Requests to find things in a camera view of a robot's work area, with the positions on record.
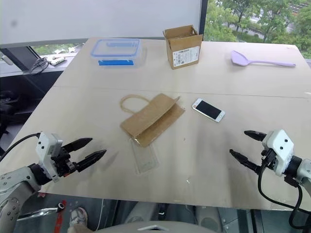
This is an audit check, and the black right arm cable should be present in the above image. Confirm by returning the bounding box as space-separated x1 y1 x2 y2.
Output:
257 150 304 230

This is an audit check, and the dark side counter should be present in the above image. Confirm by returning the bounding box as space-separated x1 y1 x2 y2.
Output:
0 45 85 102

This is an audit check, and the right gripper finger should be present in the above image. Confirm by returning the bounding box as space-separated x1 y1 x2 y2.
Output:
229 149 262 175
243 130 267 142

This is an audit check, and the coiled black cable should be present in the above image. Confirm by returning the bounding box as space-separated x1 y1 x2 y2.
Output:
30 57 49 75

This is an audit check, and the lilac plastic spatula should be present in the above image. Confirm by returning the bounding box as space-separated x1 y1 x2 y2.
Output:
230 50 297 68

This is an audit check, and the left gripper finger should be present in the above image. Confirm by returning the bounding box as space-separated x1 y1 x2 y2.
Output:
61 137 93 154
74 149 107 173

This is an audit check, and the grey rounded robot torso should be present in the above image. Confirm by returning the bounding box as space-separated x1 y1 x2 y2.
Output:
96 220 221 233

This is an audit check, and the white board panel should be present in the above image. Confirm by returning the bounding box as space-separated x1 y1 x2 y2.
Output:
0 0 203 50

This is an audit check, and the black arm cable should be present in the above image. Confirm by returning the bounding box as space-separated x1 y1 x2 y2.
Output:
257 150 304 230
0 132 42 162

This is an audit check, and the black window post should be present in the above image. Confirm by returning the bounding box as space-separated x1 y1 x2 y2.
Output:
200 0 209 41

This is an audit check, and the metal bar with black knob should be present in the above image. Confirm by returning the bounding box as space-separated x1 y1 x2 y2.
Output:
17 203 66 221

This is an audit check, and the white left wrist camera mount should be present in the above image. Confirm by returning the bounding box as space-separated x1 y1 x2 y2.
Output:
35 132 64 183

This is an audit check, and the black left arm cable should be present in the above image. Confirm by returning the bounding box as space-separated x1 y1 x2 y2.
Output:
0 132 42 162

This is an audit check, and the clear phone case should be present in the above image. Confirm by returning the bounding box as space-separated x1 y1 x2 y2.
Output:
131 137 160 175

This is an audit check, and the open cardboard box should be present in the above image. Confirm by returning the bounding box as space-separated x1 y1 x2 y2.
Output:
162 24 204 70

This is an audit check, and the black office chair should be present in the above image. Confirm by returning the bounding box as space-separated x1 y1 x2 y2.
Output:
0 90 23 137

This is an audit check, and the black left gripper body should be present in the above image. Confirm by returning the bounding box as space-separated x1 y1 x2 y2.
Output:
50 144 80 178

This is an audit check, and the white sneaker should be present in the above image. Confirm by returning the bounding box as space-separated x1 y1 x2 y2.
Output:
69 206 89 228

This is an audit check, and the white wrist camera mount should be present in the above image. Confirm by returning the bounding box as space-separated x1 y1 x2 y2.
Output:
35 132 64 183
261 129 295 176

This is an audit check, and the white smartphone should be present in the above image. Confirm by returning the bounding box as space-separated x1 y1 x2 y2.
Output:
191 98 226 123

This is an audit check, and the clear container with blue lid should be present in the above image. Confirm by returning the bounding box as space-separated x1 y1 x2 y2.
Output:
90 38 147 69

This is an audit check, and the dark grey rounded shape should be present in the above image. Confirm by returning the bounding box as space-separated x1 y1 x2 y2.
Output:
195 206 224 233

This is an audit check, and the brown paper bag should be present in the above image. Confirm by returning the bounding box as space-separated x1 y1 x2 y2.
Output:
120 93 186 148

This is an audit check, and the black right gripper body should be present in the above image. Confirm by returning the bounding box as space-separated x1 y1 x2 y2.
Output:
258 148 278 174

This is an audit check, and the white power strip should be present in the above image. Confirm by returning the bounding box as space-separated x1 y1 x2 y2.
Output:
47 56 67 66

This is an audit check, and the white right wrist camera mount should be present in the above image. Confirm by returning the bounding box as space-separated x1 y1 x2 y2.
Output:
261 129 295 176

